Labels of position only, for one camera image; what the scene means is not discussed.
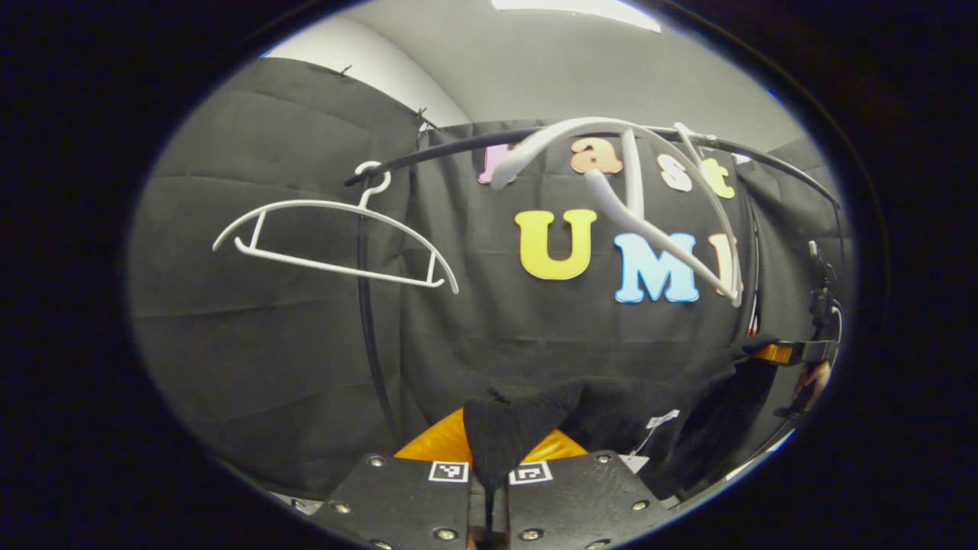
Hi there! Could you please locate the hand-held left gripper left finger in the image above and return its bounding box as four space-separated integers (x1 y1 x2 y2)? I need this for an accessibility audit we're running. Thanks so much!
309 407 490 550

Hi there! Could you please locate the black jacket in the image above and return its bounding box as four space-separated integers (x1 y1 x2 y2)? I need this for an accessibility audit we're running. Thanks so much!
462 336 780 501

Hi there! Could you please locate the black backdrop cloth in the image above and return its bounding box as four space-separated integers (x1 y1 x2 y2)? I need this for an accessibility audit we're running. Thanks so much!
130 57 849 497

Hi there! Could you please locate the black clothes rack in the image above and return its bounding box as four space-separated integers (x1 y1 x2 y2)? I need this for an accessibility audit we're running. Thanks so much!
344 126 841 451

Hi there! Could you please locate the white clothes hanger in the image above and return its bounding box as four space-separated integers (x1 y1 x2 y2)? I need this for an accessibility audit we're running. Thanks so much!
489 116 746 308
212 160 461 295

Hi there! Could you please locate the large ceiling light panel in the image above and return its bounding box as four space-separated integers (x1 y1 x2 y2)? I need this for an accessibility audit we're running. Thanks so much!
493 0 662 33

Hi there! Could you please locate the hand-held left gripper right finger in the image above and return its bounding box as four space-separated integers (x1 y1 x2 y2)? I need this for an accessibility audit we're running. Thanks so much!
504 428 677 550

